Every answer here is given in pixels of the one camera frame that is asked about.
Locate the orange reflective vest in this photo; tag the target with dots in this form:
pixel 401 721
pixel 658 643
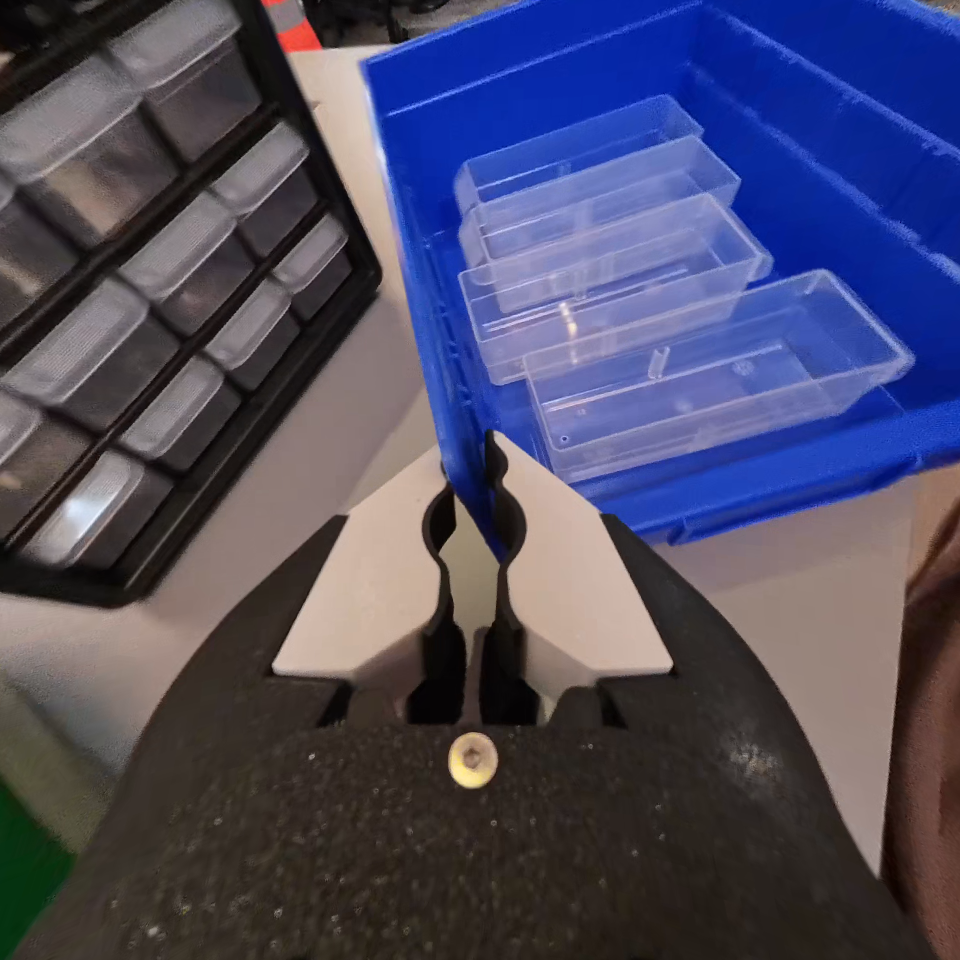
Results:
pixel 296 26

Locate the clear plastic drawer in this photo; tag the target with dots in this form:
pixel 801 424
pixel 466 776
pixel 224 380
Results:
pixel 585 202
pixel 600 300
pixel 712 390
pixel 570 142

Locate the rows of clear cabinet drawers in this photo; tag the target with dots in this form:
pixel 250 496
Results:
pixel 75 352

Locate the blue plastic bin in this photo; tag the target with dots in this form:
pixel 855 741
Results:
pixel 825 112

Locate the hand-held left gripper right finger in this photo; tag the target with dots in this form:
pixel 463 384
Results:
pixel 585 600

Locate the person's brown clothing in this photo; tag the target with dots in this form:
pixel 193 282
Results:
pixel 930 750

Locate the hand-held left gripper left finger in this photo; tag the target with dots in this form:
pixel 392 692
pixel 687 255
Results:
pixel 360 600

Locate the green plastic bin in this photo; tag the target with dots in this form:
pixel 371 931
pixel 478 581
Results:
pixel 30 885

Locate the black drawer cabinet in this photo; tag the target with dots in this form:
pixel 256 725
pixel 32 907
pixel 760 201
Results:
pixel 289 372

